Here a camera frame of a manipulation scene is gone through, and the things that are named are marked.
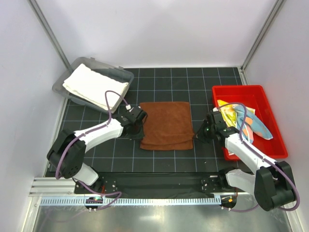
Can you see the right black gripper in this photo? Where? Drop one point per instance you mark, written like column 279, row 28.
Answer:
column 199, row 135

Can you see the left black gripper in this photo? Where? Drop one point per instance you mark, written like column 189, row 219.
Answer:
column 140, row 135

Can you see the brown towel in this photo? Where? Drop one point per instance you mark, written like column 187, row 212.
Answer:
column 168, row 126

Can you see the blue white cloth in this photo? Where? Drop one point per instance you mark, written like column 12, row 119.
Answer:
column 250, row 125

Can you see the white towel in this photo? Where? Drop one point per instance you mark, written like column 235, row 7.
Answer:
column 94, row 87

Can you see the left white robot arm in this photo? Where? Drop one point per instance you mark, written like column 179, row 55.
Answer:
column 68, row 150

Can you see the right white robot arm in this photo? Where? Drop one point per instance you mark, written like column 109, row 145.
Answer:
column 271, row 182

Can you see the colourful patterned cloth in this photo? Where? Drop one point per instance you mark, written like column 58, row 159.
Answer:
column 228, row 113

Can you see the red plastic bin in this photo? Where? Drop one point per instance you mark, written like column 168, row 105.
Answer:
column 253, row 96

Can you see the clear plastic container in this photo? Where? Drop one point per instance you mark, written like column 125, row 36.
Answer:
column 112, row 72

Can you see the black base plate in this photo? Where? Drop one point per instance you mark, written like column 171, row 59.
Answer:
column 163, row 185

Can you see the slotted cable duct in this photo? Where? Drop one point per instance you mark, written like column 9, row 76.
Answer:
column 95, row 201

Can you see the aluminium rail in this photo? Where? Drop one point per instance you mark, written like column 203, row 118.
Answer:
column 50, row 186

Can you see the right aluminium frame post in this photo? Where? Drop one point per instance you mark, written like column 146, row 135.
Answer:
column 276, row 8

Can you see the aluminium frame post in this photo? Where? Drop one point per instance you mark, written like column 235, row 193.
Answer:
column 276, row 8
column 49, row 32

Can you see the left aluminium frame post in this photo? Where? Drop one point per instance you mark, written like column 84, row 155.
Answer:
column 49, row 32

